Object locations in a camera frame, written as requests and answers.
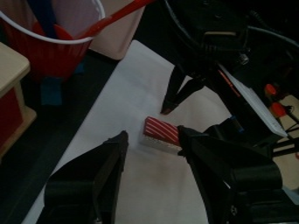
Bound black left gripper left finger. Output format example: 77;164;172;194
36;130;129;224

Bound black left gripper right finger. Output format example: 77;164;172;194
176;125;299;224

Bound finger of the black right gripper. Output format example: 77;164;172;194
172;77;205;108
160;65;188;116

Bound salmon sushi toy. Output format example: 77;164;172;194
139;116;183;154

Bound white rectangular cutting board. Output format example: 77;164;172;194
21;38;289;224

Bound pink square tray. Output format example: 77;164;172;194
88;0;145;61

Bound red utensil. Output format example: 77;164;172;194
85;0;156;39

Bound blue tape strip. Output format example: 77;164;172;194
40;76;64;107

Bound red cup white rim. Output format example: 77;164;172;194
0;0;108;84

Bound blue utensil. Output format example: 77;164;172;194
26;0;61;39

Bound wooden box red sides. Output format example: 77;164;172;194
0;41;38;160

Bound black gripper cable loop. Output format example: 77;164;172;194
164;0;211;55

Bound grey cable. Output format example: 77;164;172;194
247;25;299;47

